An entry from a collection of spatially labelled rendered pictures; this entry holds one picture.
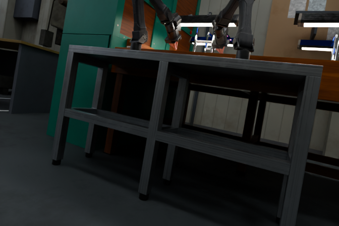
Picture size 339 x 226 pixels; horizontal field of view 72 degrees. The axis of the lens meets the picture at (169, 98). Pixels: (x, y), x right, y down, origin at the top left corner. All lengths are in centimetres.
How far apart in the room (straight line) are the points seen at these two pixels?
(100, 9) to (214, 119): 265
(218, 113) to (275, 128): 86
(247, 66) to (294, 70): 16
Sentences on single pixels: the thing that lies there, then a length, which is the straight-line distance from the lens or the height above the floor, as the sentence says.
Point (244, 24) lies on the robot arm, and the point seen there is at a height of 87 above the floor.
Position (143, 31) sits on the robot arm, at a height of 82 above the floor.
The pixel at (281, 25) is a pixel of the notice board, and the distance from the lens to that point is 400.
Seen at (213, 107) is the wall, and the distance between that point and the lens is 393.
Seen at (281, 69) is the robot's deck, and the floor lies 64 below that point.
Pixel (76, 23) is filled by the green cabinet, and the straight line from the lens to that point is 208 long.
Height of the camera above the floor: 49
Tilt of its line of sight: 1 degrees down
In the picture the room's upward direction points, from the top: 10 degrees clockwise
